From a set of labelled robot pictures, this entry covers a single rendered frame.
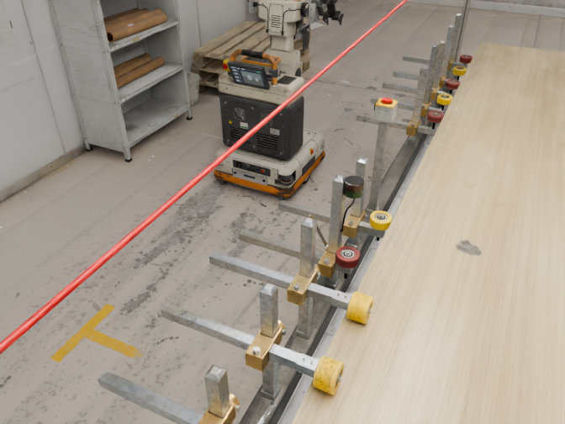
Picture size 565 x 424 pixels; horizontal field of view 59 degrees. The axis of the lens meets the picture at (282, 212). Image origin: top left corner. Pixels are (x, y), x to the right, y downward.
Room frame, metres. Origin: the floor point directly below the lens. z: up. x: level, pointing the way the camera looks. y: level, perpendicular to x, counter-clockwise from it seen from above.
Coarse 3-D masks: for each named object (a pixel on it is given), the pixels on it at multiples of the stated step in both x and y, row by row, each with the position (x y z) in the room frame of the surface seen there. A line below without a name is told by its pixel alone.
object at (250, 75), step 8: (232, 64) 3.03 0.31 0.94; (240, 64) 3.01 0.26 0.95; (248, 64) 3.00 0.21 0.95; (232, 72) 3.07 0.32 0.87; (240, 72) 3.04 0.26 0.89; (248, 72) 3.00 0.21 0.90; (256, 72) 2.97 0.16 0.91; (264, 72) 2.95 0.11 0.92; (272, 72) 2.99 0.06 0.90; (240, 80) 3.07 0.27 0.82; (248, 80) 3.04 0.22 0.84; (256, 80) 3.00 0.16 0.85; (264, 80) 2.97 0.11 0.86; (264, 88) 3.01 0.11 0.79
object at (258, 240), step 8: (240, 232) 1.44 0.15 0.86; (248, 232) 1.44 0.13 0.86; (240, 240) 1.43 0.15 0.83; (248, 240) 1.42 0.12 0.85; (256, 240) 1.40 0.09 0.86; (264, 240) 1.40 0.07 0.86; (272, 240) 1.40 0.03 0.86; (272, 248) 1.37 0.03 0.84; (280, 248) 1.36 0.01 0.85; (288, 248) 1.35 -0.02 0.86; (296, 248) 1.35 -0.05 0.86; (296, 256) 1.33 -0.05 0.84; (320, 256) 1.31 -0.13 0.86; (336, 264) 1.27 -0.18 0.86; (344, 272) 1.25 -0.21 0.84
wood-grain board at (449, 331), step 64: (512, 64) 3.15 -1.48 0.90; (448, 128) 2.22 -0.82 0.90; (512, 128) 2.22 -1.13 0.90; (448, 192) 1.65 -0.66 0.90; (512, 192) 1.65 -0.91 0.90; (384, 256) 1.26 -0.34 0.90; (448, 256) 1.26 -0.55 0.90; (512, 256) 1.26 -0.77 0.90; (384, 320) 0.98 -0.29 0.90; (448, 320) 0.98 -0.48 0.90; (512, 320) 0.98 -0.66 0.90; (384, 384) 0.77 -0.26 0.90; (448, 384) 0.77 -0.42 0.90; (512, 384) 0.77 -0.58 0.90
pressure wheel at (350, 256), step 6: (342, 246) 1.30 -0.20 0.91; (348, 246) 1.30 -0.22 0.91; (336, 252) 1.27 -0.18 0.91; (342, 252) 1.27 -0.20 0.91; (348, 252) 1.27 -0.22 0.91; (354, 252) 1.27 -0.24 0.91; (336, 258) 1.26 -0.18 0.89; (342, 258) 1.24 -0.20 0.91; (348, 258) 1.24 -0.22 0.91; (354, 258) 1.24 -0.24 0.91; (342, 264) 1.23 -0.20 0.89; (348, 264) 1.23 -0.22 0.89; (354, 264) 1.23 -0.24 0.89
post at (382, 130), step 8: (384, 128) 1.77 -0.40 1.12; (384, 136) 1.77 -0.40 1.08; (376, 144) 1.78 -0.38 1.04; (384, 144) 1.77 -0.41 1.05; (376, 152) 1.78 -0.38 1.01; (384, 152) 1.79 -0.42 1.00; (376, 160) 1.78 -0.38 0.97; (376, 168) 1.78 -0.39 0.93; (376, 176) 1.78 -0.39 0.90; (376, 184) 1.77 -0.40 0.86; (376, 192) 1.77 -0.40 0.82; (376, 200) 1.77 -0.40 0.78; (368, 208) 1.78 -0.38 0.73; (376, 208) 1.77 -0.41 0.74
